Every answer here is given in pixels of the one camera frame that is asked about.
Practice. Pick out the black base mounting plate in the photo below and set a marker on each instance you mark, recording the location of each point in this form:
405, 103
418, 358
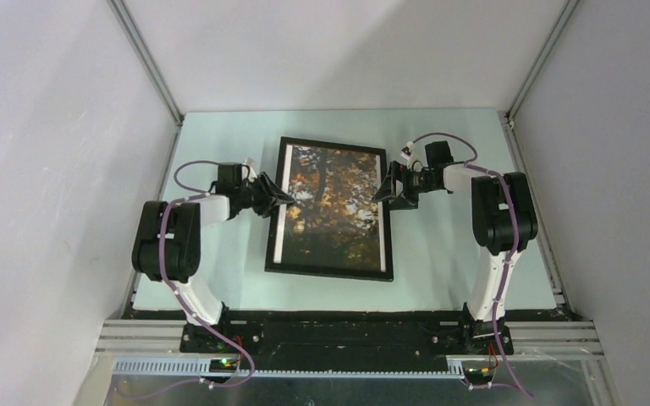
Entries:
342, 341

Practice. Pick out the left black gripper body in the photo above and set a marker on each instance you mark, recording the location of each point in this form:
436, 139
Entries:
255, 195

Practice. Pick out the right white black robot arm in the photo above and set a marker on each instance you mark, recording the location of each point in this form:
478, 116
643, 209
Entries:
503, 222

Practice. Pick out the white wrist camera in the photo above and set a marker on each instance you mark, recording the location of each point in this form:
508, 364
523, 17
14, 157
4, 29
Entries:
249, 170
412, 160

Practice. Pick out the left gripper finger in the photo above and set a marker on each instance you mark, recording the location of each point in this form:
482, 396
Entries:
271, 193
265, 209

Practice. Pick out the aluminium frame rail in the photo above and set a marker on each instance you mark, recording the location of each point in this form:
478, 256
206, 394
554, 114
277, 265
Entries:
153, 347

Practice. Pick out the black picture frame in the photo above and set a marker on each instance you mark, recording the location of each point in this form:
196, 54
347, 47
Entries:
272, 252

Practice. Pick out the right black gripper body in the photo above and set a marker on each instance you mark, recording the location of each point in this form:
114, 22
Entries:
414, 183

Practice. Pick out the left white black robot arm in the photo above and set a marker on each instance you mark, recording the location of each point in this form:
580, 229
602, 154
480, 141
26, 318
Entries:
167, 247

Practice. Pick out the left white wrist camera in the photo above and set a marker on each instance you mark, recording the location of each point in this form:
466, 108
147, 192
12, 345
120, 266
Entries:
249, 170

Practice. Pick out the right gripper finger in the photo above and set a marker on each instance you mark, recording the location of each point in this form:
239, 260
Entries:
388, 190
403, 203

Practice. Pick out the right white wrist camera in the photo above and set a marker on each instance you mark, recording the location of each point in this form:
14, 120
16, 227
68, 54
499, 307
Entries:
412, 160

